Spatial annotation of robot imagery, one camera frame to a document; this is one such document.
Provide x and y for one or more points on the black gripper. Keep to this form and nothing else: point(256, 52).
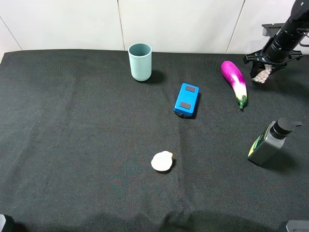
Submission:
point(279, 50)

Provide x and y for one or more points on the white toy duck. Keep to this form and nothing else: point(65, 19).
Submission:
point(162, 161)

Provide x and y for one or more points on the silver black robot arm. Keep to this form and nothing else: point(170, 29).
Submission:
point(299, 14)

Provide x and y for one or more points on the grey object bottom right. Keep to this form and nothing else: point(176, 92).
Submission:
point(297, 226)

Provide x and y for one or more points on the purple toy eggplant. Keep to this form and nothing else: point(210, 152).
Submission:
point(236, 80)

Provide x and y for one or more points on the grey pump bottle black cap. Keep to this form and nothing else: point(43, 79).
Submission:
point(271, 140)

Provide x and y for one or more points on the blue box with grey pads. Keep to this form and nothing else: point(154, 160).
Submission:
point(186, 101)

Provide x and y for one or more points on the light teal cup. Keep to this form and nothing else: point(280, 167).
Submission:
point(140, 59)

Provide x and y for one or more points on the black table cloth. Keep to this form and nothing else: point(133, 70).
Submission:
point(78, 134)

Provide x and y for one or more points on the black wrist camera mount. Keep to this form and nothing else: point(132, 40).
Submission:
point(270, 30)

